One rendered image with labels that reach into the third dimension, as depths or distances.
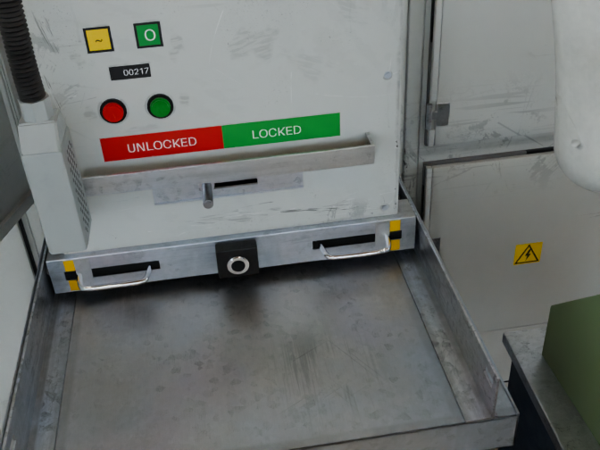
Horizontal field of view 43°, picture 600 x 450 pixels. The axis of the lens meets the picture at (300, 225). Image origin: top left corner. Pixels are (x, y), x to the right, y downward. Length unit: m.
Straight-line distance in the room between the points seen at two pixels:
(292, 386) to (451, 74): 0.69
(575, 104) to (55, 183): 0.62
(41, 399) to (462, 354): 0.54
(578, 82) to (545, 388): 0.44
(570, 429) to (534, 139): 0.68
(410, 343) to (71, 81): 0.55
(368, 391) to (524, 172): 0.75
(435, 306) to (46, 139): 0.56
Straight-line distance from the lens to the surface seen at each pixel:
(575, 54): 0.92
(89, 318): 1.14
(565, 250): 1.76
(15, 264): 1.57
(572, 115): 0.96
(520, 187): 1.61
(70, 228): 0.98
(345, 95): 1.03
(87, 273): 1.14
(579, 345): 1.08
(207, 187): 1.04
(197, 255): 1.12
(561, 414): 1.12
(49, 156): 0.93
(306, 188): 1.08
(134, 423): 0.98
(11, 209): 1.44
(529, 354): 1.19
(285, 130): 1.03
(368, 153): 1.03
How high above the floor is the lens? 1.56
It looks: 35 degrees down
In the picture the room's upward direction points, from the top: 3 degrees counter-clockwise
